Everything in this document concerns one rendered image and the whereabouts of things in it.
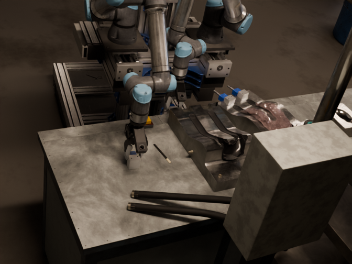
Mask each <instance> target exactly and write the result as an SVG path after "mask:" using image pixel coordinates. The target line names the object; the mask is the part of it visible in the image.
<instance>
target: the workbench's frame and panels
mask: <svg viewBox="0 0 352 264"><path fill-rule="evenodd" d="M38 140H39V143H40V146H41V148H42V151H43V154H44V176H43V220H42V251H43V255H44V256H45V257H47V258H48V261H49V264H239V261H240V259H241V256H242V254H241V252H240V251H239V249H238V248H237V246H236V245H235V243H234V241H233V240H232V238H231V237H230V235H229V234H228V232H227V230H226V229H225V227H224V226H223V223H224V221H220V220H217V219H213V218H211V219H207V220H204V221H200V222H196V223H192V224H187V225H183V226H179V227H175V228H171V229H166V230H162V231H159V232H155V233H151V234H146V235H142V236H138V237H134V238H130V239H125V240H121V241H117V242H114V243H110V244H106V245H101V246H97V247H93V248H89V249H85V250H83V247H82V245H81V242H80V240H79V237H78V234H77V232H76V230H75V227H74V225H73V222H72V219H71V216H70V214H69V211H68V209H67V206H66V204H65V201H64V199H63V196H62V194H61V191H60V189H59V186H58V184H57V181H56V178H55V176H54V174H53V171H52V168H51V166H50V163H49V160H48V158H47V155H46V153H45V150H44V148H43V145H42V143H41V140H40V138H39V135H38Z"/></svg>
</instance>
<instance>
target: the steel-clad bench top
mask: <svg viewBox="0 0 352 264"><path fill-rule="evenodd" d="M323 95H324V92H321V93H314V94H306V95H299V96H291V97H284V98H277V99H272V100H266V101H271V102H278V103H280V104H282V105H283V106H284V107H285V108H286V109H287V110H288V111H289V112H290V113H291V114H292V115H293V116H294V117H295V118H296V119H297V120H298V121H300V122H303V121H305V120H307V119H310V120H313V119H314V116H315V114H316V112H317V109H318V107H319V104H320V102H321V100H322V97H323ZM340 103H343V104H344V105H346V106H347V107H348V108H349V109H350V110H351V111H352V88H350V89H346V91H345V93H344V95H343V98H342V100H341V102H340ZM149 118H150V119H151V121H152V123H153V128H146V129H145V134H146V137H147V140H148V147H147V148H148V150H147V152H146V153H145V154H144V155H143V156H142V158H141V162H140V168H139V169H131V170H129V169H128V166H127V160H126V159H125V156H124V142H125V140H126V139H127V138H126V136H125V134H124V132H125V125H126V124H129V123H130V121H129V120H130V119H126V120H118V121H114V122H106V123H99V124H91V125H84V126H76V127H69V128H61V129H54V130H46V131H39V132H38V135H39V138H40V140H41V143H42V145H43V148H44V150H45V153H46V155H47V158H48V160H49V163H50V166H51V168H52V171H53V174H54V176H55V178H56V181H57V184H58V186H59V189H60V191H61V194H62V196H63V199H64V201H65V204H66V206H67V209H68V211H69V214H70V216H71V219H72V222H73V225H74V227H75V230H76V232H77V234H78V237H79V240H80V242H81V245H82V247H83V250H85V249H89V248H93V247H97V246H101V245H106V244H110V243H114V242H117V241H121V240H125V239H130V238H134V237H138V236H142V235H146V234H151V233H155V232H159V231H162V230H166V229H171V228H175V227H179V226H183V225H187V224H192V223H196V222H200V221H204V220H207V219H211V218H208V217H200V216H190V215H179V214H168V213H157V212H146V211H135V210H128V203H129V202H131V203H142V204H153V205H165V206H176V207H187V208H198V209H204V210H210V211H216V212H220V213H224V214H227V211H228V208H229V204H221V203H205V202H190V201H175V200H160V199H145V198H136V197H132V196H131V192H132V190H136V191H152V192H168V193H184V194H199V195H215V196H228V197H232V196H233V193H234V190H235V188H232V189H228V190H223V191H218V192H214V191H213V190H212V188H211V187H210V185H209V184H208V183H207V181H206V180H205V178H204V177H203V175H202V174H201V172H200V171H199V169H198V168H197V166H196V165H195V163H194V162H193V160H192V159H191V157H190V156H189V154H188V153H187V151H186V150H185V148H184V147H183V146H182V144H181V143H180V141H179V140H178V138H177V136H176V135H175V133H174V132H173V131H172V129H171V128H170V126H169V125H168V123H167V122H168V118H167V115H166V114H163V115H156V116H149ZM154 144H156V145H157V147H158V148H159V149H160V150H161V151H162V152H163V153H164V155H165V156H166V157H167V158H168V159H169V160H170V161H171V163H169V162H168V161H167V160H166V159H165V157H164V156H163V155H162V154H161V153H160V152H159V151H158V149H157V148H156V147H155V146H154Z"/></svg>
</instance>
